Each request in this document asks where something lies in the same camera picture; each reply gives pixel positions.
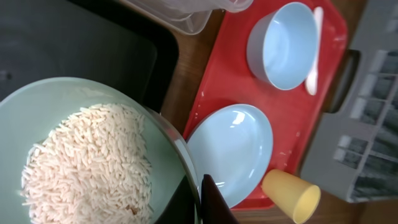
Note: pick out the yellow cup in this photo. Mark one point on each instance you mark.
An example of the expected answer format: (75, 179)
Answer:
(297, 198)

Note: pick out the light blue plate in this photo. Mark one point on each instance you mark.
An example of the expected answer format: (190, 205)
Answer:
(234, 146)

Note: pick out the clear plastic bin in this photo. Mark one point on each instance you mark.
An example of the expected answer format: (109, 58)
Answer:
(185, 16)

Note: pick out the white plastic spoon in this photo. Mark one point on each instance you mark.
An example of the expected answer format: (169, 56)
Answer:
(312, 78)

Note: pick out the small blue bowl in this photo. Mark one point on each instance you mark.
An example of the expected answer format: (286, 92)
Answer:
(282, 46)

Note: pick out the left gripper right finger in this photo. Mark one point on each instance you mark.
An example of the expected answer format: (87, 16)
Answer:
(214, 209)

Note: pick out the green bowl with rice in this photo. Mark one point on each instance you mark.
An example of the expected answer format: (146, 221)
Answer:
(31, 112)

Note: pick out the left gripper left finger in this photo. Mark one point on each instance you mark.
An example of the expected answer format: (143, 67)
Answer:
(181, 208)

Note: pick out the white rice pile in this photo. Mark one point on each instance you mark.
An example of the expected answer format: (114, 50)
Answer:
(91, 168)

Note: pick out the grey dishwasher rack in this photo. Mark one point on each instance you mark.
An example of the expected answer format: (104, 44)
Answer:
(353, 155)

